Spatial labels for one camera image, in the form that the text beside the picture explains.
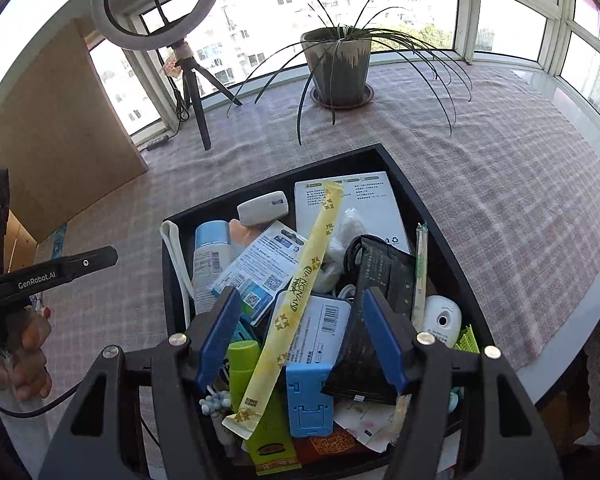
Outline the white paper sachet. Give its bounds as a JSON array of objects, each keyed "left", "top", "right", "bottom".
[{"left": 332, "top": 392, "right": 411, "bottom": 454}]

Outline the long yellow chopstick packet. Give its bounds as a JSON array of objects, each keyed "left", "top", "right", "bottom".
[{"left": 221, "top": 179, "right": 345, "bottom": 441}]

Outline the brown pot saucer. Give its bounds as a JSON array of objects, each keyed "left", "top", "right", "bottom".
[{"left": 309, "top": 82, "right": 375, "bottom": 110}]

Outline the grey plant pot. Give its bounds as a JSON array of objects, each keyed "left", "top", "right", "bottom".
[{"left": 300, "top": 27, "right": 374, "bottom": 106}]

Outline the person's left hand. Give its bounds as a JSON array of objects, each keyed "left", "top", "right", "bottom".
[{"left": 0, "top": 307, "right": 53, "bottom": 402}]

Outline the white round device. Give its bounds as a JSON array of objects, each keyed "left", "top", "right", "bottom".
[{"left": 422, "top": 294, "right": 463, "bottom": 349}]

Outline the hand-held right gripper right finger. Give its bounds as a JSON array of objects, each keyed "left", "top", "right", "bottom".
[{"left": 362, "top": 287, "right": 564, "bottom": 480}]

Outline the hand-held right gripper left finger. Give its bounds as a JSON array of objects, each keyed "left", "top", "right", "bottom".
[{"left": 39, "top": 286, "right": 243, "bottom": 480}]

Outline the black rectangular tray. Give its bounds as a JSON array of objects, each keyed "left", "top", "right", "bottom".
[{"left": 161, "top": 143, "right": 496, "bottom": 479}]

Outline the white bead cluster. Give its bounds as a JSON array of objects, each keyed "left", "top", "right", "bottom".
[{"left": 199, "top": 392, "right": 234, "bottom": 419}]

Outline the small white oval case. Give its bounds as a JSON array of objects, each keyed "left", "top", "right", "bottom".
[{"left": 236, "top": 190, "right": 288, "bottom": 227}]

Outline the white bottle blue cap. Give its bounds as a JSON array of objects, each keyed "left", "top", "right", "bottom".
[{"left": 192, "top": 219, "right": 234, "bottom": 316}]

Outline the crumpled white plastic bag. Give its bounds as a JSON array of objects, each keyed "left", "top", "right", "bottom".
[{"left": 324, "top": 207, "right": 369, "bottom": 294}]

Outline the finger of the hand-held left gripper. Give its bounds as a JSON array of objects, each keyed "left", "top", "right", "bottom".
[{"left": 0, "top": 246, "right": 119, "bottom": 309}]

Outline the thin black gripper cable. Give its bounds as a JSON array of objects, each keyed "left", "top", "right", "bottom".
[{"left": 0, "top": 382, "right": 84, "bottom": 419}]

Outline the green spiked plastic piece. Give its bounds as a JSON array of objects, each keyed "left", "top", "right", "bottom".
[{"left": 452, "top": 324, "right": 481, "bottom": 354}]

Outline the blue patterned strip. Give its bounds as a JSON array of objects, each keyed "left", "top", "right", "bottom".
[{"left": 49, "top": 222, "right": 69, "bottom": 261}]

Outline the orange printed packet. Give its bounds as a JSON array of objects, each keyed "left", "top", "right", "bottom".
[{"left": 292, "top": 424, "right": 374, "bottom": 466}]

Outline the long-leaved green plant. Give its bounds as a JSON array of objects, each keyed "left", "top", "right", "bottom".
[{"left": 227, "top": 0, "right": 474, "bottom": 146}]

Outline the flat white printed box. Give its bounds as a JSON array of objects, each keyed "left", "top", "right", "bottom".
[{"left": 293, "top": 170, "right": 412, "bottom": 256}]

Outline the brown cardboard box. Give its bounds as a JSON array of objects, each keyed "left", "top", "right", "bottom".
[{"left": 3, "top": 209, "right": 40, "bottom": 274}]

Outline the green printed box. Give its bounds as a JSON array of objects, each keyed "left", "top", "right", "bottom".
[{"left": 244, "top": 389, "right": 301, "bottom": 476}]

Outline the black plain foil packet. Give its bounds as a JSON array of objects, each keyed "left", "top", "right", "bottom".
[{"left": 319, "top": 304, "right": 416, "bottom": 406}]

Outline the thin green white chopstick sleeve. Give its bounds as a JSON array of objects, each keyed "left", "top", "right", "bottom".
[{"left": 412, "top": 222, "right": 430, "bottom": 334}]

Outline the blue white card packet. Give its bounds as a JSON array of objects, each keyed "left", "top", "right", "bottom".
[{"left": 209, "top": 219, "right": 309, "bottom": 326}]

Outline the white window frame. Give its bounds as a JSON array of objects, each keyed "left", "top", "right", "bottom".
[{"left": 79, "top": 0, "right": 600, "bottom": 147}]

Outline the blue plastic phone stand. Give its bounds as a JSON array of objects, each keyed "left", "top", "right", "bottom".
[{"left": 284, "top": 359, "right": 336, "bottom": 439}]

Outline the peach coloured pad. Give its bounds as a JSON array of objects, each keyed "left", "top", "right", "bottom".
[{"left": 228, "top": 218, "right": 266, "bottom": 251}]

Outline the white strap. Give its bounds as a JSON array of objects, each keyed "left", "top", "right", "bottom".
[{"left": 159, "top": 219, "right": 196, "bottom": 321}]

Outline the white ring light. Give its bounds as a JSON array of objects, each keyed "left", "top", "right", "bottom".
[{"left": 89, "top": 0, "right": 226, "bottom": 51}]

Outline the black ring light cable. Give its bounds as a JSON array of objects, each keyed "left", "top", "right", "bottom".
[{"left": 137, "top": 49, "right": 192, "bottom": 154}]

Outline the black tripod stand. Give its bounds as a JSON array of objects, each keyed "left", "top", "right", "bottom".
[{"left": 172, "top": 39, "right": 244, "bottom": 152}]

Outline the brown cardboard board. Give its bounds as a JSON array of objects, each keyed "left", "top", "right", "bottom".
[{"left": 0, "top": 17, "right": 149, "bottom": 244}]

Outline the green plastic tube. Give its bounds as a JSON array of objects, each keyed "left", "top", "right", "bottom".
[{"left": 227, "top": 339, "right": 261, "bottom": 411}]

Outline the black printed foil packet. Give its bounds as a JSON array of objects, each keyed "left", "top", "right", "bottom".
[{"left": 347, "top": 233, "right": 417, "bottom": 321}]

